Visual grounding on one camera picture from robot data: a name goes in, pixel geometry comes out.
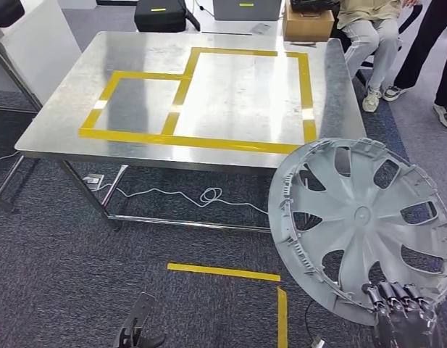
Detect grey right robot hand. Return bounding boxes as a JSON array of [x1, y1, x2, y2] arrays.
[[361, 281, 444, 348]]

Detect grey plastic wheel hubcap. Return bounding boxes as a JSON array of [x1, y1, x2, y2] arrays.
[[267, 138, 447, 328]]

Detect stainless steel workbench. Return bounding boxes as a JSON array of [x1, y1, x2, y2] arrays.
[[0, 25, 43, 215], [14, 30, 367, 233]]

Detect torn yellow floor tape square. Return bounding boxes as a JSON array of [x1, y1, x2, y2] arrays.
[[167, 262, 289, 348]]

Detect person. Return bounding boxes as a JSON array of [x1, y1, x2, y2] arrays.
[[337, 0, 420, 114], [382, 0, 447, 130]]

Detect brown cardboard box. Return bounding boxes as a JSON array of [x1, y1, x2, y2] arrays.
[[282, 2, 335, 44]]

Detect yellow tape rectangles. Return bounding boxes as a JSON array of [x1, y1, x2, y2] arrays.
[[78, 46, 318, 156]]

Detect black handheld controller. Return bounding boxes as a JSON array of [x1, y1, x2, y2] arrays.
[[290, 0, 340, 14]]

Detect grey laptop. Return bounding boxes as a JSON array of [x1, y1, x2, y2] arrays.
[[213, 0, 283, 22]]

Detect white power plug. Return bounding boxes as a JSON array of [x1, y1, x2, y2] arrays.
[[82, 173, 104, 191]]

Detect black carrying case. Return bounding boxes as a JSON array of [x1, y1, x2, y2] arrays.
[[134, 0, 202, 33], [0, 0, 25, 28]]

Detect white partition board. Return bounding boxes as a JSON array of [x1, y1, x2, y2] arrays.
[[0, 0, 82, 106]]

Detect black floor cable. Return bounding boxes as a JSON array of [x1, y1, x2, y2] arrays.
[[303, 299, 318, 343]]

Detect white coiled cable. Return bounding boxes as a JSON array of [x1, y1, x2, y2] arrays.
[[97, 183, 271, 217]]

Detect white floor cable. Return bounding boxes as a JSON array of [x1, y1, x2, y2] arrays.
[[0, 151, 20, 168]]

